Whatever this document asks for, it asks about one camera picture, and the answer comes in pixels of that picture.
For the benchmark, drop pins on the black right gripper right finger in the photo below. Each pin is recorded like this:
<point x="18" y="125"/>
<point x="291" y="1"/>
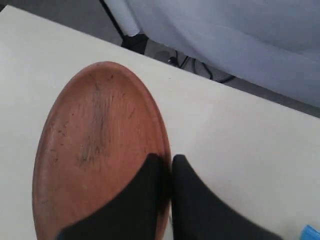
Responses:
<point x="198" y="214"/>

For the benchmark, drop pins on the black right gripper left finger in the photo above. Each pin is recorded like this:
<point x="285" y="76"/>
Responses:
<point x="131" y="215"/>

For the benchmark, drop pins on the brown round plate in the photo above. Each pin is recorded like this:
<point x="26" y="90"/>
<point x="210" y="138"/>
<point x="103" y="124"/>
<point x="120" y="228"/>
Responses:
<point x="97" y="136"/>

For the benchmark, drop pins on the blue snack packet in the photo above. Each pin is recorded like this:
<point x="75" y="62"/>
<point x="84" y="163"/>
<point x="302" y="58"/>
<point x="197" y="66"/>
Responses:
<point x="309" y="233"/>

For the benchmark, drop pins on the grey backdrop curtain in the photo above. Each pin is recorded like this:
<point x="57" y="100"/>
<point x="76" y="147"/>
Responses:
<point x="274" y="44"/>

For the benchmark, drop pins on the white pole with black base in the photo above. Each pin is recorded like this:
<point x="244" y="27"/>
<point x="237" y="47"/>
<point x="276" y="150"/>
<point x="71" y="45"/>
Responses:
<point x="126" y="25"/>

